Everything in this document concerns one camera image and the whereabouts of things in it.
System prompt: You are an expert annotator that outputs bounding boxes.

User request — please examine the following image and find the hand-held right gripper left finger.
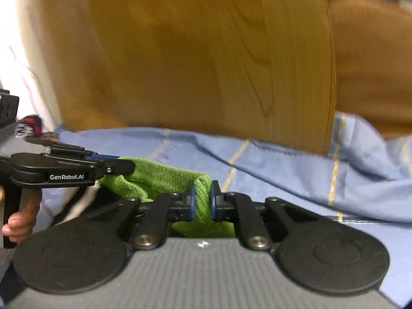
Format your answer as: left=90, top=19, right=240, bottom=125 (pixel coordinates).
left=93, top=183, right=196, bottom=250

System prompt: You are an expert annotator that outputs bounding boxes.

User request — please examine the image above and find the wood grain panel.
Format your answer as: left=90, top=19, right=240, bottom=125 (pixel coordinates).
left=19, top=0, right=337, bottom=155

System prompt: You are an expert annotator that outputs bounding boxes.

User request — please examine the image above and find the navy green striped knit sweater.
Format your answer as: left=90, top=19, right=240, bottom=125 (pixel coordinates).
left=42, top=156, right=236, bottom=239

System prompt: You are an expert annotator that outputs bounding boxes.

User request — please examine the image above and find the blue checked bedsheet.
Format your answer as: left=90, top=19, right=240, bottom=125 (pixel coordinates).
left=42, top=112, right=412, bottom=307

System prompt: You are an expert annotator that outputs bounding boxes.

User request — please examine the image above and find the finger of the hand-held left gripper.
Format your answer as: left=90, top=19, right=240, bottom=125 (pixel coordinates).
left=25, top=133, right=119, bottom=162
left=11, top=153, right=136, bottom=189

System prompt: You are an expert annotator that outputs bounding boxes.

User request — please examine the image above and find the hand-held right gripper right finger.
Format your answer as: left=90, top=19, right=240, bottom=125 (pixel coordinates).
left=210, top=180, right=310, bottom=250

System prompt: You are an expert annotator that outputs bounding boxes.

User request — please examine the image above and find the person's left hand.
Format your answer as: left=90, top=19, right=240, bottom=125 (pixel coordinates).
left=2, top=190, right=41, bottom=243

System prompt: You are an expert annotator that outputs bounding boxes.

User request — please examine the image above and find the brown cushion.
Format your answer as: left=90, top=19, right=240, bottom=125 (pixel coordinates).
left=328, top=0, right=412, bottom=140

